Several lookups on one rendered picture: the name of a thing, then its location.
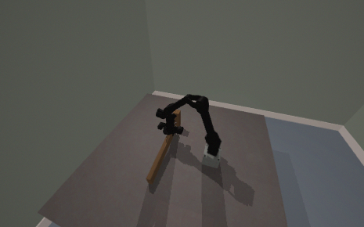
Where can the brown wooden post with slot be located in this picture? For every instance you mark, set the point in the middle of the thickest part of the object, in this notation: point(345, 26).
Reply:
point(178, 118)

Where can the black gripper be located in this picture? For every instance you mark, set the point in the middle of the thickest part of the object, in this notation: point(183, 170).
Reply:
point(177, 130)

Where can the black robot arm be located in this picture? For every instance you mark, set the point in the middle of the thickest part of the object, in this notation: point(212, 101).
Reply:
point(202, 107)

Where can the brown wooden board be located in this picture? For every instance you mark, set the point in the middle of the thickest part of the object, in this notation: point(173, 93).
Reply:
point(158, 160)

